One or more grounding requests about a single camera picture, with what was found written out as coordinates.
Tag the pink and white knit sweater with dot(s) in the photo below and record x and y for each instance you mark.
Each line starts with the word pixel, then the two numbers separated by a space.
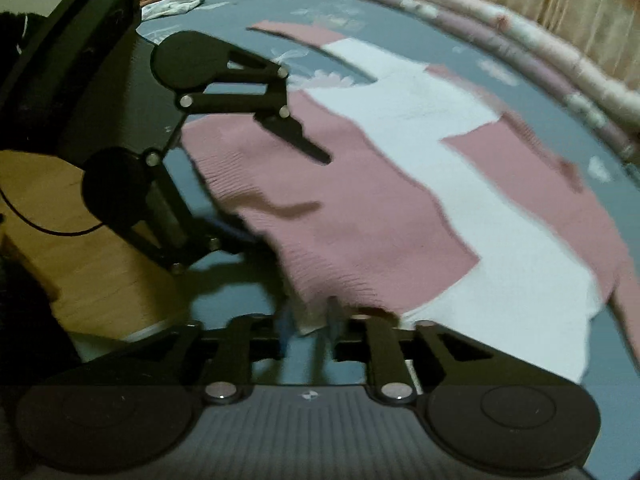
pixel 439 204

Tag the pink floral folded quilt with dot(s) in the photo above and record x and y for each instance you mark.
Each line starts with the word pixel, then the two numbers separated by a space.
pixel 611 94

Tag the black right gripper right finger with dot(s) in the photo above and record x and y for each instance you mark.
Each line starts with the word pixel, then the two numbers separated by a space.
pixel 484 408

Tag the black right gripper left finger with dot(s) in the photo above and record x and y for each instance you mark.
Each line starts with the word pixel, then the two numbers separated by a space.
pixel 136 404

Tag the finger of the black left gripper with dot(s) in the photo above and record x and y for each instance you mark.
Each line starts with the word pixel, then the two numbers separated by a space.
pixel 136 198
pixel 209 76

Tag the mauve floral folded quilt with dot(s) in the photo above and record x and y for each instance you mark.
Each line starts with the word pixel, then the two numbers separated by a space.
pixel 535 69

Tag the blue floral bed sheet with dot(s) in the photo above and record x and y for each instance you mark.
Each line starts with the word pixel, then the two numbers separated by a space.
pixel 595 333

